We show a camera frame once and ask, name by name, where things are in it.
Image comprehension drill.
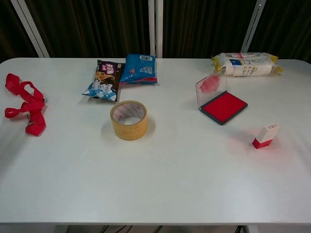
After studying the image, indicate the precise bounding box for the white slanted frame post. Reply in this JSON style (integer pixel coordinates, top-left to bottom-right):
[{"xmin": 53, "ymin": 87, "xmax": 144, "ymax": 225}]
[
  {"xmin": 240, "ymin": 0, "xmax": 265, "ymax": 54},
  {"xmin": 10, "ymin": 0, "xmax": 51, "ymax": 58}
]

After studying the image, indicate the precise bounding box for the white upright frame post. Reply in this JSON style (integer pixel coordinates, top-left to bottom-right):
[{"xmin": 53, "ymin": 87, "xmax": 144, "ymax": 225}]
[{"xmin": 148, "ymin": 0, "xmax": 163, "ymax": 58}]

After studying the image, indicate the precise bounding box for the white yellow plastic package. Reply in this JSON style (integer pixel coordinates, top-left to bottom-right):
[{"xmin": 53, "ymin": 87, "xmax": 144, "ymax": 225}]
[{"xmin": 210, "ymin": 52, "xmax": 284, "ymax": 77}]

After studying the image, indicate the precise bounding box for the red ink pad clear lid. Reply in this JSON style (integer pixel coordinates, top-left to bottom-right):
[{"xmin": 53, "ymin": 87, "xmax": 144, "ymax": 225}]
[{"xmin": 195, "ymin": 73, "xmax": 248, "ymax": 126}]

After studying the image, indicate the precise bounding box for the red ribbon lanyard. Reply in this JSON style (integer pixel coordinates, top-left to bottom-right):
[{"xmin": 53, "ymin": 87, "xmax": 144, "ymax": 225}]
[{"xmin": 4, "ymin": 73, "xmax": 47, "ymax": 137}]

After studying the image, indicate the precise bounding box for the red white stamp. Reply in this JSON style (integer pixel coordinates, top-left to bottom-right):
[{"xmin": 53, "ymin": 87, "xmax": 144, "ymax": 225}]
[{"xmin": 252, "ymin": 124, "xmax": 280, "ymax": 149}]

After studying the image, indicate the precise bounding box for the dark pleated curtain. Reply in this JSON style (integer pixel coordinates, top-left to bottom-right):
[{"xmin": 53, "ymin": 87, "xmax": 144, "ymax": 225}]
[{"xmin": 0, "ymin": 0, "xmax": 311, "ymax": 64}]

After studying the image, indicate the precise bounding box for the yellowish packing tape roll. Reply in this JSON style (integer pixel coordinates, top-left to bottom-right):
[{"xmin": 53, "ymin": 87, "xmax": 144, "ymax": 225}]
[{"xmin": 110, "ymin": 100, "xmax": 148, "ymax": 141}]

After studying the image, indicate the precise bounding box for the brown snack bag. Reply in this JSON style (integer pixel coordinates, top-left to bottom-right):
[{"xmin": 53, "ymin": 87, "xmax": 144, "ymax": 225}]
[{"xmin": 81, "ymin": 59, "xmax": 126, "ymax": 102}]

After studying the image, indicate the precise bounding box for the blue snack bag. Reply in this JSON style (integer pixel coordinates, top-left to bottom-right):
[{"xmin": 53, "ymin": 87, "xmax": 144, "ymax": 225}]
[{"xmin": 118, "ymin": 53, "xmax": 159, "ymax": 86}]

